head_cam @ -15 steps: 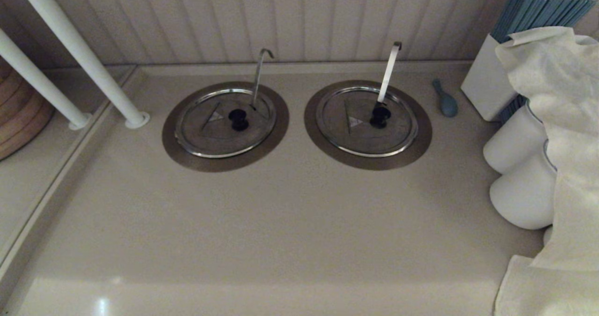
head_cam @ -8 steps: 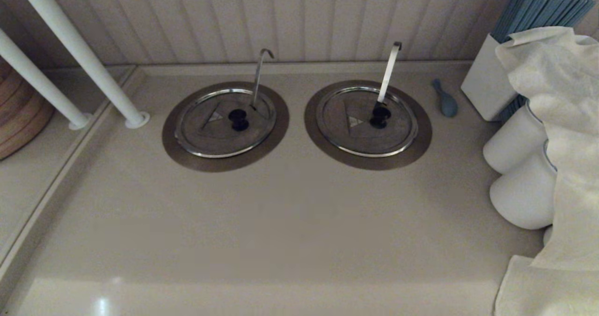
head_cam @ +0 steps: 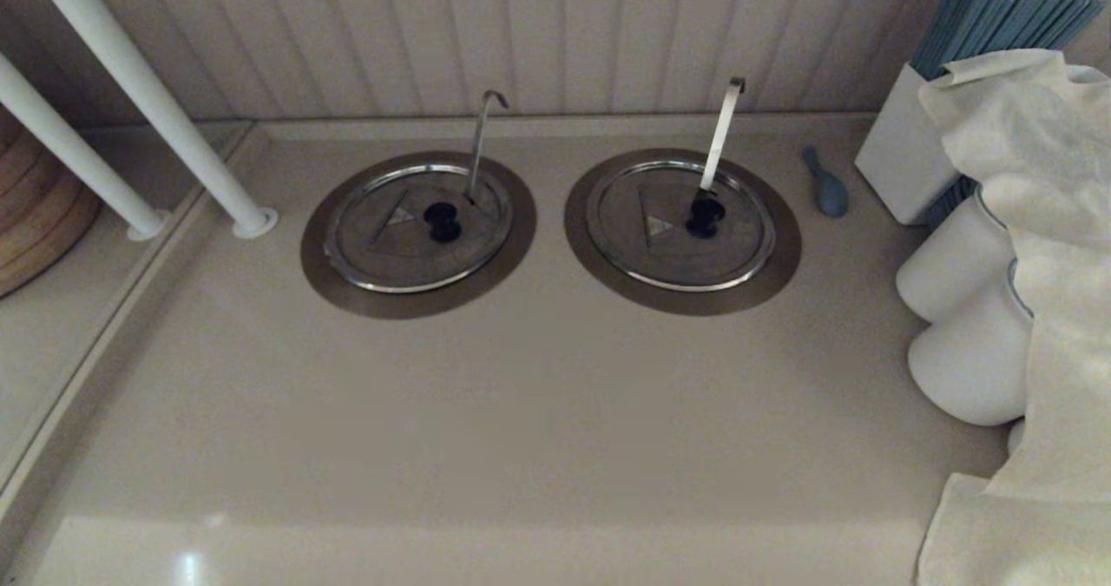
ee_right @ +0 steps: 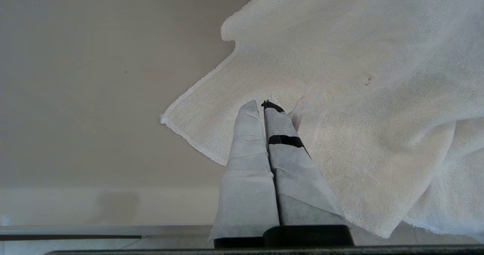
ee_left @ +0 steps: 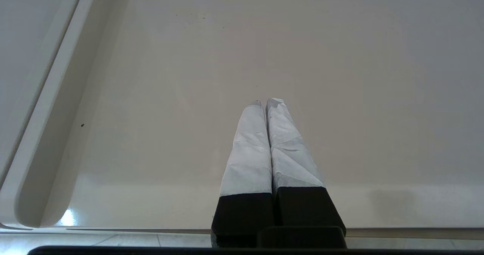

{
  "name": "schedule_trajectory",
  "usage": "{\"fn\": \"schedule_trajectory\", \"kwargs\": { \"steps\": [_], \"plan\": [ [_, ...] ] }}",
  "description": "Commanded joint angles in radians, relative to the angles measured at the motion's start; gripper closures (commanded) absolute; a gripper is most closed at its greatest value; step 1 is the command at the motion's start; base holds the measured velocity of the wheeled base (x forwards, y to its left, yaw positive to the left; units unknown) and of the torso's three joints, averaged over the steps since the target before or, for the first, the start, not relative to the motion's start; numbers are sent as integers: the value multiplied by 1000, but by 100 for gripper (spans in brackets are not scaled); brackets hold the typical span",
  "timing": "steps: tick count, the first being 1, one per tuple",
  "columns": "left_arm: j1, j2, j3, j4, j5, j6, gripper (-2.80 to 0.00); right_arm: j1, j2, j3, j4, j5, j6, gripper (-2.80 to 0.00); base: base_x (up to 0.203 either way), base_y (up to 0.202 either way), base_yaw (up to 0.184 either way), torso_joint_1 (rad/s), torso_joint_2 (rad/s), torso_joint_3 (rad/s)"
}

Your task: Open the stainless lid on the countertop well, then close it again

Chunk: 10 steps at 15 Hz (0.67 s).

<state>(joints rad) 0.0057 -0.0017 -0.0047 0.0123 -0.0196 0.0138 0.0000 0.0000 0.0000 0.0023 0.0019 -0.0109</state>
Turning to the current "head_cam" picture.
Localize steel ladle hooked handle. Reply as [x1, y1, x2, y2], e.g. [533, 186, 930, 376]
[464, 89, 510, 207]
[698, 78, 746, 196]

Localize small blue plastic scoop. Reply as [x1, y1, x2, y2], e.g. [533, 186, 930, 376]
[800, 146, 850, 220]

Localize white box holder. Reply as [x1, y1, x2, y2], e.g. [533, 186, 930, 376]
[853, 63, 964, 227]

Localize white jar blue rim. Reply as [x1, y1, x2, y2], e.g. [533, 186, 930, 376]
[907, 260, 1038, 428]
[894, 194, 1021, 325]

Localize white cloth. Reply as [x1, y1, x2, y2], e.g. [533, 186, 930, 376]
[916, 49, 1111, 586]

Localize wooden round basket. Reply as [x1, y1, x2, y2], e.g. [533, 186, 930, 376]
[0, 104, 103, 299]

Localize brown round counter ring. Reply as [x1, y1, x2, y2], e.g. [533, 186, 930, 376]
[564, 148, 802, 318]
[300, 150, 537, 320]

